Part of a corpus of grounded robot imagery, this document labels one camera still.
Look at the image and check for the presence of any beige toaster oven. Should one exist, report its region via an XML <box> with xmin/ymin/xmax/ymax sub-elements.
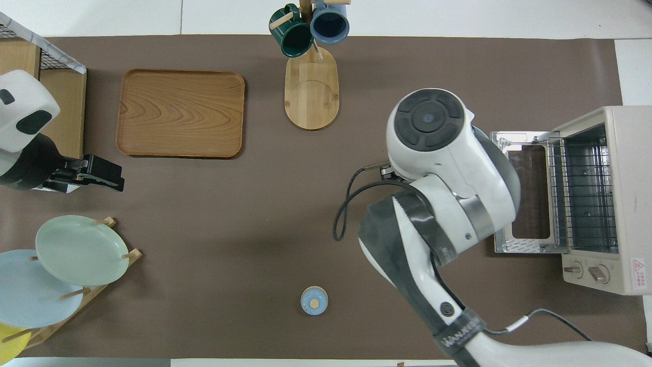
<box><xmin>548</xmin><ymin>106</ymin><xmax>652</xmax><ymax>295</ymax></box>

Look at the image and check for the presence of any yellow plate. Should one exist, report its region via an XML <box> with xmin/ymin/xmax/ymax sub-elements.
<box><xmin>0</xmin><ymin>324</ymin><xmax>32</xmax><ymax>365</ymax></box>

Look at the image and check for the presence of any pale green plate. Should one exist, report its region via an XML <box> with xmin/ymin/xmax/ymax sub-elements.
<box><xmin>35</xmin><ymin>215</ymin><xmax>129</xmax><ymax>286</ymax></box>

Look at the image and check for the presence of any red warning sticker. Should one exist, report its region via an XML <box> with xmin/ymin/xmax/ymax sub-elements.
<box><xmin>632</xmin><ymin>257</ymin><xmax>647</xmax><ymax>291</ymax></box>

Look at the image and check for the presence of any wooden shelf with wire mesh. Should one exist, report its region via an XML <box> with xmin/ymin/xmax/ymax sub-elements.
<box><xmin>0</xmin><ymin>13</ymin><xmax>87</xmax><ymax>160</ymax></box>

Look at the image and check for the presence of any wooden plate rack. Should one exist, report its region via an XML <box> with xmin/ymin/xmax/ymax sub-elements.
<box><xmin>0</xmin><ymin>217</ymin><xmax>142</xmax><ymax>350</ymax></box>

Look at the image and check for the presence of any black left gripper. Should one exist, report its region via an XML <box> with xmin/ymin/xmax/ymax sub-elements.
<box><xmin>48</xmin><ymin>154</ymin><xmax>125</xmax><ymax>193</ymax></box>

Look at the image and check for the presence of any rectangular wooden tray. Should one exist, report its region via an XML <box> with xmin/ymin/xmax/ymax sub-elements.
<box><xmin>116</xmin><ymin>69</ymin><xmax>246</xmax><ymax>159</ymax></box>

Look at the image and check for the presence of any glass oven door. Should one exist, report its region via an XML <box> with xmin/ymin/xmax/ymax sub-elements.
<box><xmin>491</xmin><ymin>130</ymin><xmax>562</xmax><ymax>254</ymax></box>

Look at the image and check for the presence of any blue grey mug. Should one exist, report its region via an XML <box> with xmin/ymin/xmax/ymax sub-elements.
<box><xmin>310</xmin><ymin>0</ymin><xmax>350</xmax><ymax>45</ymax></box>

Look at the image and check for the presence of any metal oven wire rack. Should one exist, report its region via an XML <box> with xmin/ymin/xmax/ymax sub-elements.
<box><xmin>548</xmin><ymin>137</ymin><xmax>620</xmax><ymax>251</ymax></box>

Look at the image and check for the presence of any brown table mat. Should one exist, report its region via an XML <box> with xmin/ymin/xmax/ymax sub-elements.
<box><xmin>0</xmin><ymin>35</ymin><xmax>648</xmax><ymax>360</ymax></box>

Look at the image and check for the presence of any wooden mug tree stand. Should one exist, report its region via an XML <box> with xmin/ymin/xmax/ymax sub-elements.
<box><xmin>269</xmin><ymin>0</ymin><xmax>352</xmax><ymax>130</ymax></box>

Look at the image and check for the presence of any dark green mug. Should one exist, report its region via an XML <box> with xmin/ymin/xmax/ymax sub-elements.
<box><xmin>269</xmin><ymin>4</ymin><xmax>314</xmax><ymax>58</ymax></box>

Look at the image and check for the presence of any light blue large plate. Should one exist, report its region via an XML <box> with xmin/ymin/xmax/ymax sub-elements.
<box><xmin>0</xmin><ymin>249</ymin><xmax>85</xmax><ymax>329</ymax></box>

